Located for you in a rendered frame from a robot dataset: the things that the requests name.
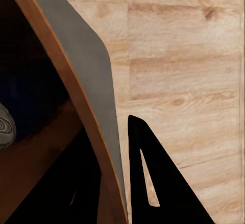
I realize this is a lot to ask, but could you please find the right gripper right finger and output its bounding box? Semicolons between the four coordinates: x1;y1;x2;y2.
128;115;215;224

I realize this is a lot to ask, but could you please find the can of soda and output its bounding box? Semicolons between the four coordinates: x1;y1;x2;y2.
0;58;68;150

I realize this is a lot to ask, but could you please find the trash can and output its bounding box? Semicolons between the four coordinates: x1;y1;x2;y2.
0;0;129;224

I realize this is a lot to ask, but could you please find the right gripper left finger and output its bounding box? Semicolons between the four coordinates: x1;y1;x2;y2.
5;127;102;224

